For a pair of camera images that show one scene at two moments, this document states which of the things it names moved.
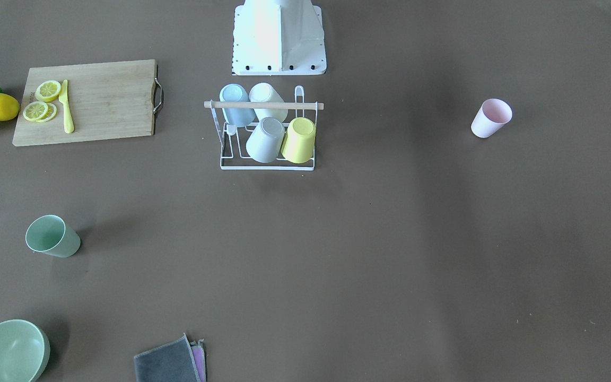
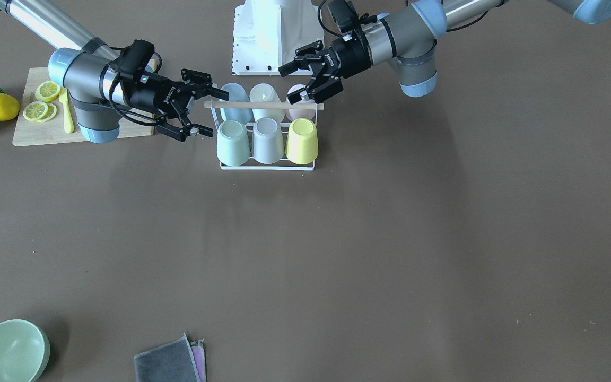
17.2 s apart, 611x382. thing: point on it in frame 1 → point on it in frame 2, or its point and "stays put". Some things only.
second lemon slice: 35,111 stays put
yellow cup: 298,146 stays put
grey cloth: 172,362 stays put
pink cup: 493,114 → 296,114
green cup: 50,234 → 233,145
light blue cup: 237,117 stays put
